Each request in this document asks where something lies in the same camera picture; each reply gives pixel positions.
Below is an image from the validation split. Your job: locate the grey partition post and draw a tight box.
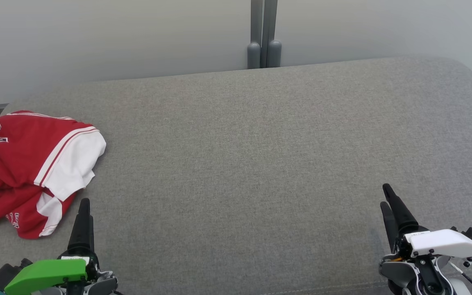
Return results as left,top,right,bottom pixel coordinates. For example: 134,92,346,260
250,0,278,68

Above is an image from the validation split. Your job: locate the red Bulls jersey shirt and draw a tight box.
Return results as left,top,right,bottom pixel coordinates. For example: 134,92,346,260
0,110,107,202

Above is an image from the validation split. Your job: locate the grey rounded post foot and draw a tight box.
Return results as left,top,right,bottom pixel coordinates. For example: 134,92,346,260
247,41,261,69
267,39,282,68

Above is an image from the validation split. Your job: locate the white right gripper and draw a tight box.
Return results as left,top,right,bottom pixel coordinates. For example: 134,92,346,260
380,183,472,259

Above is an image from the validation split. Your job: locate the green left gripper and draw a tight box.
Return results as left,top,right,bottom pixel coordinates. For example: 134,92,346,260
5,198,99,295

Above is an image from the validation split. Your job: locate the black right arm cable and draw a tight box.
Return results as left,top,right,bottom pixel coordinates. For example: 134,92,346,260
449,262,472,295

